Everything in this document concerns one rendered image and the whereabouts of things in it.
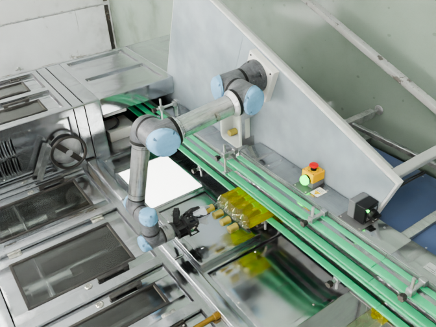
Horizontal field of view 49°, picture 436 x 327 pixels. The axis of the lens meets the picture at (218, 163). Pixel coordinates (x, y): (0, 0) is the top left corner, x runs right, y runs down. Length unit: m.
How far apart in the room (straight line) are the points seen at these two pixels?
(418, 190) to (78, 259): 1.55
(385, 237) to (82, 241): 1.40
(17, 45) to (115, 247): 3.55
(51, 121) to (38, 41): 2.86
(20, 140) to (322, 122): 1.63
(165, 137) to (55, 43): 3.97
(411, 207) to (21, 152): 2.00
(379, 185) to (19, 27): 4.35
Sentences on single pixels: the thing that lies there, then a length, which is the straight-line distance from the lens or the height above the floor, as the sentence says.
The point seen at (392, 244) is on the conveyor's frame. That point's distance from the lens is 1.87.
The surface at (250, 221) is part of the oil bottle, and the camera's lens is 2.12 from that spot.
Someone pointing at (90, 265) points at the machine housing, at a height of 1.70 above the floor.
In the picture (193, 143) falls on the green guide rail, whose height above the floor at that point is 0.93.
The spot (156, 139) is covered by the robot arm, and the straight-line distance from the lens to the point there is 1.75.
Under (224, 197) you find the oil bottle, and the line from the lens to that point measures 2.23.
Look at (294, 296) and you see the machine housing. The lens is 2.06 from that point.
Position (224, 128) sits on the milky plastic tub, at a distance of 2.49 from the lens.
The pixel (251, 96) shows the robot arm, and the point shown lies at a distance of 1.92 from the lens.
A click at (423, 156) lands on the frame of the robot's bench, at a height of 0.50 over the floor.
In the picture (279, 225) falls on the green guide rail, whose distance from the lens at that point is 2.17.
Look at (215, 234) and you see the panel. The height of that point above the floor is 1.15.
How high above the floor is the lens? 2.03
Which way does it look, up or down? 27 degrees down
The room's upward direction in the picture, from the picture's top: 113 degrees counter-clockwise
